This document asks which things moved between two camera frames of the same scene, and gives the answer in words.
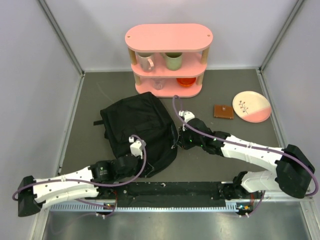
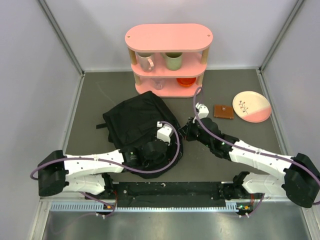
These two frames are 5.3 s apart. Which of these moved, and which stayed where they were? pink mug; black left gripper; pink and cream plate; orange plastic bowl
Moved: black left gripper
Stayed: pink mug; orange plastic bowl; pink and cream plate
